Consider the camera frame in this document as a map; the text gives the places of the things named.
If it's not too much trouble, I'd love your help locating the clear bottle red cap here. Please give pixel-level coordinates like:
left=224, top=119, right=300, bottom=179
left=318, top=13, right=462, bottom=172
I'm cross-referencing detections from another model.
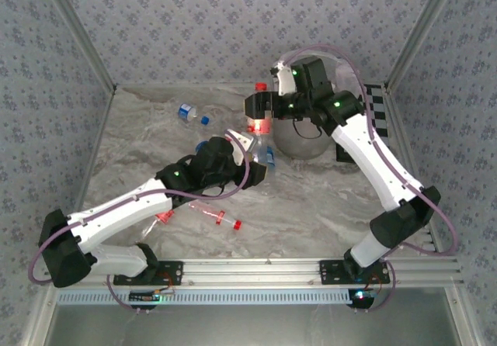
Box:
left=188, top=201, right=243, bottom=231
left=141, top=209, right=176, bottom=242

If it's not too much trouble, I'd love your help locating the aluminium frame post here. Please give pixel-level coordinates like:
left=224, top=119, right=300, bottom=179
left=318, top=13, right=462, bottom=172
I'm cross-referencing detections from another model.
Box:
left=386, top=0, right=465, bottom=89
left=38, top=0, right=117, bottom=93

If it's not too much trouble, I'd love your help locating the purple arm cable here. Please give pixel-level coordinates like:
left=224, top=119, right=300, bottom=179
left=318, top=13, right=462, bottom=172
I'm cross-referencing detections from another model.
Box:
left=29, top=130, right=252, bottom=316
left=279, top=43, right=459, bottom=314

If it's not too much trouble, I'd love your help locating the thin black right gripper cable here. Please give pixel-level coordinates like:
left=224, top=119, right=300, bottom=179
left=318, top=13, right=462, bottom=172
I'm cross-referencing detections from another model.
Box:
left=291, top=117, right=325, bottom=140

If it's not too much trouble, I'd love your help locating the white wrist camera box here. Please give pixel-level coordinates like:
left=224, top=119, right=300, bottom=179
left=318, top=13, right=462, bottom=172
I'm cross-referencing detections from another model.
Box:
left=270, top=61, right=298, bottom=95
left=226, top=128, right=257, bottom=165

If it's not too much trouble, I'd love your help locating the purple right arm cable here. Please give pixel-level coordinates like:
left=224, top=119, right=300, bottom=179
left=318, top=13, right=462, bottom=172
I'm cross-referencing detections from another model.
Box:
left=279, top=43, right=459, bottom=314

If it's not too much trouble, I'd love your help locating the grey round waste bin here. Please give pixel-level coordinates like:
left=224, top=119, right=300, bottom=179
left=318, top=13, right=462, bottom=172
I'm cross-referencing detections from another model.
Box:
left=271, top=50, right=339, bottom=161

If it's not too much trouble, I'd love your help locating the small electronics board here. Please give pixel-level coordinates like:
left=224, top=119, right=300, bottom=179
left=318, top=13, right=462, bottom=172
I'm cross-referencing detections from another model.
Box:
left=347, top=288, right=376, bottom=308
left=129, top=286, right=176, bottom=304

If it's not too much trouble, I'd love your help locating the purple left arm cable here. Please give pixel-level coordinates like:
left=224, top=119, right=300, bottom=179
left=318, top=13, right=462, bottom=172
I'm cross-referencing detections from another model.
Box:
left=29, top=130, right=252, bottom=316

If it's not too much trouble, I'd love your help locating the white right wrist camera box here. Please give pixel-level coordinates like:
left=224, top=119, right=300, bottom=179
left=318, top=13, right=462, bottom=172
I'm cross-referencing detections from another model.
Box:
left=270, top=61, right=298, bottom=95

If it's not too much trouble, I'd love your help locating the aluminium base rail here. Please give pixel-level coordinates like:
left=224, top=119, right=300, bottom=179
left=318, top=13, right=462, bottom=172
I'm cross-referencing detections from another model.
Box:
left=77, top=257, right=465, bottom=288

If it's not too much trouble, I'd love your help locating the black white checkerboard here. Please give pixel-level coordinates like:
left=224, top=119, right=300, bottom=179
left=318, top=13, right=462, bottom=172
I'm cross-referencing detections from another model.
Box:
left=335, top=84, right=391, bottom=164

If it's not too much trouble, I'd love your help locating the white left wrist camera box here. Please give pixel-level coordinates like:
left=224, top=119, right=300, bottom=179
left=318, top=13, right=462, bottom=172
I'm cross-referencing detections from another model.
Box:
left=226, top=128, right=257, bottom=165

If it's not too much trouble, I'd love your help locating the red label red cap bottle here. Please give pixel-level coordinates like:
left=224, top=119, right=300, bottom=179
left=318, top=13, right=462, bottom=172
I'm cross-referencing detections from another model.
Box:
left=244, top=82, right=273, bottom=136

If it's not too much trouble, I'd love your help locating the slotted white cable tray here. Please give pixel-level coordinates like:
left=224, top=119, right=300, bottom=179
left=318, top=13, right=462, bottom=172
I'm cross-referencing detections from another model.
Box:
left=57, top=288, right=353, bottom=306

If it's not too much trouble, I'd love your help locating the small blue label bottle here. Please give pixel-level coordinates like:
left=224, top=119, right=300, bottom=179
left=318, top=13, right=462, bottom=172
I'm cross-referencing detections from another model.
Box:
left=177, top=104, right=198, bottom=122

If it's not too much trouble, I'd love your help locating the large blue label plastic bottle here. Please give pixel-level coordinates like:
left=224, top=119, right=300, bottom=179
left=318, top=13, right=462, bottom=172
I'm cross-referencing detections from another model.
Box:
left=255, top=144, right=277, bottom=176

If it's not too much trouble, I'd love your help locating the grey metal panel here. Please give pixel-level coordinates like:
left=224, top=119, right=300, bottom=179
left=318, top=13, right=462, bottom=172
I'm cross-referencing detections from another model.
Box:
left=50, top=303, right=463, bottom=346

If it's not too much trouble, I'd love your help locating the clear plastic bin liner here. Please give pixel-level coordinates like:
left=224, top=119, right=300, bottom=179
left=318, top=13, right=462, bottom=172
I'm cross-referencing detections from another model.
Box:
left=271, top=47, right=364, bottom=95

